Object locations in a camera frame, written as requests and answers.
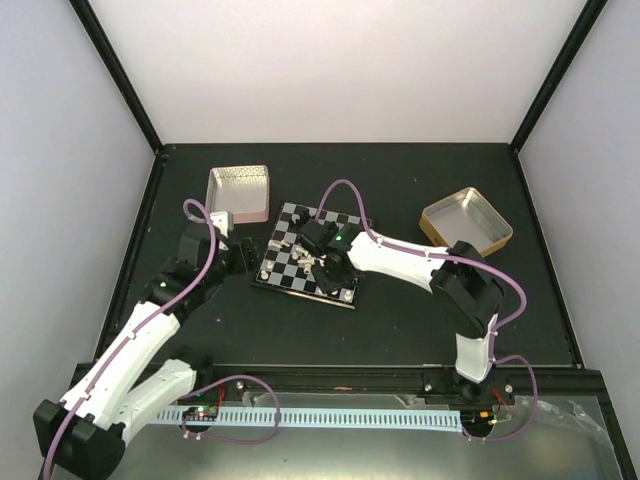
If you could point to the pink square tin box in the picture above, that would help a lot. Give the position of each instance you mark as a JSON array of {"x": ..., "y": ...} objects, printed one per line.
[{"x": 242, "y": 191}]

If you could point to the black and silver chessboard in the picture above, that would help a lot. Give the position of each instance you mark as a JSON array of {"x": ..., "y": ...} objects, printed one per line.
[{"x": 290, "y": 279}]

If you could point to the small circuit board right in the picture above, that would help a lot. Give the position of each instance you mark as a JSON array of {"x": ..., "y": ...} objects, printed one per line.
[{"x": 482, "y": 418}]

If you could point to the small circuit board left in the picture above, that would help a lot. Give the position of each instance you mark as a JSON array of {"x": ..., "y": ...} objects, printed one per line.
[{"x": 201, "y": 413}]

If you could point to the gold rectangular tin lid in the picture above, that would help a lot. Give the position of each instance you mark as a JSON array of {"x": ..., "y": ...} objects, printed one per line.
[{"x": 465, "y": 216}]

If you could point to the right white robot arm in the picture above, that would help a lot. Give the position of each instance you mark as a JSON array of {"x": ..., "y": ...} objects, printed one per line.
[{"x": 457, "y": 277}]

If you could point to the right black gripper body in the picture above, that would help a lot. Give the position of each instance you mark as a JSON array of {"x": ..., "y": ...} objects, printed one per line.
[{"x": 333, "y": 280}]

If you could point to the small circuit board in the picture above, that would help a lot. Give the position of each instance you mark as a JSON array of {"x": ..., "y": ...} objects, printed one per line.
[
  {"x": 482, "y": 418},
  {"x": 201, "y": 413}
]

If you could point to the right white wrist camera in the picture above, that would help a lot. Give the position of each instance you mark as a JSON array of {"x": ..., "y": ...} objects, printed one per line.
[{"x": 314, "y": 236}]

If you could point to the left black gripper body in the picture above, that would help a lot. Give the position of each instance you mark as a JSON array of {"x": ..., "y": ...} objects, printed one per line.
[{"x": 236, "y": 266}]

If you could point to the pale blue cable duct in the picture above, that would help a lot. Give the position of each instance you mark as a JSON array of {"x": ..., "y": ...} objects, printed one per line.
[{"x": 332, "y": 418}]

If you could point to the pile of black chess pieces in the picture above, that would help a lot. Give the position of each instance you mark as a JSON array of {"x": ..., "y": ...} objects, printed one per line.
[{"x": 300, "y": 219}]

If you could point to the black frame post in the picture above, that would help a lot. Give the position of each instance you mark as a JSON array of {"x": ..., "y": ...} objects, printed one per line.
[
  {"x": 89, "y": 20},
  {"x": 573, "y": 43}
]

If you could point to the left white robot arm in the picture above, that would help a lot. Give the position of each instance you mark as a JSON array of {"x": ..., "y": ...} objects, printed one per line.
[{"x": 87, "y": 431}]

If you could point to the black mounting rail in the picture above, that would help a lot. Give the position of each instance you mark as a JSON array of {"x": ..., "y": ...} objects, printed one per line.
[{"x": 439, "y": 384}]

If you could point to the black frame post left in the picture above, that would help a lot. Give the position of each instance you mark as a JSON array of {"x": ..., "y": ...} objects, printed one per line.
[{"x": 89, "y": 20}]

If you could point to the pile of white chess pieces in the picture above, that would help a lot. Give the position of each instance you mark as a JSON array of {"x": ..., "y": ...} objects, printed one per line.
[{"x": 285, "y": 252}]

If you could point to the black frame post right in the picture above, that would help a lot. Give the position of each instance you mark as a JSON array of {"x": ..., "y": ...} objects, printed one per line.
[{"x": 573, "y": 43}]

